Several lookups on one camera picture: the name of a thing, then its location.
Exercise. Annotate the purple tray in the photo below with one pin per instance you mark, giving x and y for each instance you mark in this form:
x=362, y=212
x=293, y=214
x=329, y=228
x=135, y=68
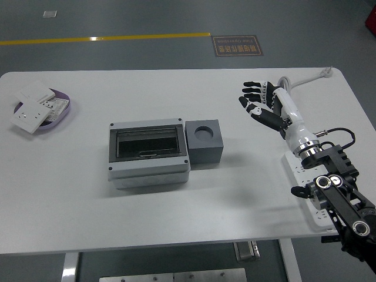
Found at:
x=58, y=122

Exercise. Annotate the red object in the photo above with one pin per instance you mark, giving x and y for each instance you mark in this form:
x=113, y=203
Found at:
x=371, y=20

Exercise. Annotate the white socket plate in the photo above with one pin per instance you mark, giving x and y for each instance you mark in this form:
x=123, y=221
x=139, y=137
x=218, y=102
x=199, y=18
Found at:
x=28, y=117

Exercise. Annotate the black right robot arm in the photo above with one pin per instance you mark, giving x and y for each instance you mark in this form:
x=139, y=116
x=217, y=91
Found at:
x=337, y=202

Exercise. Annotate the grey metal base plate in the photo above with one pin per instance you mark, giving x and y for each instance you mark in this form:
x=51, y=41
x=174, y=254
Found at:
x=173, y=276

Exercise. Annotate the white switch plate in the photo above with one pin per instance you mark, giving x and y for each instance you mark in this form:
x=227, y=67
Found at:
x=33, y=91

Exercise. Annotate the white table leg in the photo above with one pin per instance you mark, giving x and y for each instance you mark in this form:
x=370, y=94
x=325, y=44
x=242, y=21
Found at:
x=70, y=267
x=290, y=261

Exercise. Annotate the grey cube with round hole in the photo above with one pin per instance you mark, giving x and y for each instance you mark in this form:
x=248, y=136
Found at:
x=205, y=152

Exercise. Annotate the white printed socket panel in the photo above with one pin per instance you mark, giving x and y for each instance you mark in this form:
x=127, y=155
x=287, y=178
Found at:
x=57, y=105

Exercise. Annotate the grey metal bracket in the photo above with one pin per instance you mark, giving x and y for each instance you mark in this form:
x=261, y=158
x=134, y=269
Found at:
x=246, y=251

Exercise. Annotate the grey box with clear flap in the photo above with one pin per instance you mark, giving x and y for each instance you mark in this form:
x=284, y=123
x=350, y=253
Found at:
x=147, y=173

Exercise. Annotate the white power strip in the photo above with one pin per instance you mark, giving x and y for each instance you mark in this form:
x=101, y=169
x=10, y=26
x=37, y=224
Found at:
x=295, y=173

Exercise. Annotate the small grey floor plate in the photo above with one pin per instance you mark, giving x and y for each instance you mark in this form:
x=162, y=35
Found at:
x=50, y=13

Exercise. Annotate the black table control box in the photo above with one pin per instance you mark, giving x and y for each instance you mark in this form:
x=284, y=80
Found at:
x=330, y=239

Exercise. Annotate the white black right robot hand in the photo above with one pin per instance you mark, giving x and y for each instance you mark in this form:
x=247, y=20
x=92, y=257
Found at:
x=293, y=123

